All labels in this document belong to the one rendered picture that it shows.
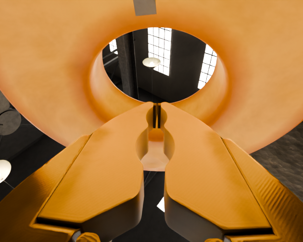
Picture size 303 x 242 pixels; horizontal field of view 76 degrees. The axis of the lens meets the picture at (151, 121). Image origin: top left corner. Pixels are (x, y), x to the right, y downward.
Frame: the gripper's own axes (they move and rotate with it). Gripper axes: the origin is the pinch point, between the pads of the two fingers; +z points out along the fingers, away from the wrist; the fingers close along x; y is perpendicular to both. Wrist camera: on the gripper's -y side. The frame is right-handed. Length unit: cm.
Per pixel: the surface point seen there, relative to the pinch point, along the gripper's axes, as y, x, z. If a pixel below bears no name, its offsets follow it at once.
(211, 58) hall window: 176, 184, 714
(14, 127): 132, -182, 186
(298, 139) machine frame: 23, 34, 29
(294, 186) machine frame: 41, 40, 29
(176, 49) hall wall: 165, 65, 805
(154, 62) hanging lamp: 178, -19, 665
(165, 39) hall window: 130, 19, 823
